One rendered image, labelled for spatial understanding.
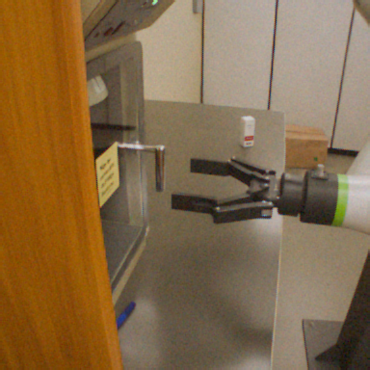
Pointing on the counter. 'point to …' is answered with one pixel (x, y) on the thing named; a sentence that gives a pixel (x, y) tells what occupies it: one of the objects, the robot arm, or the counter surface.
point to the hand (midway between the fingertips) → (188, 181)
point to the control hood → (91, 13)
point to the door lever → (155, 162)
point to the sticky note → (107, 172)
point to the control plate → (124, 11)
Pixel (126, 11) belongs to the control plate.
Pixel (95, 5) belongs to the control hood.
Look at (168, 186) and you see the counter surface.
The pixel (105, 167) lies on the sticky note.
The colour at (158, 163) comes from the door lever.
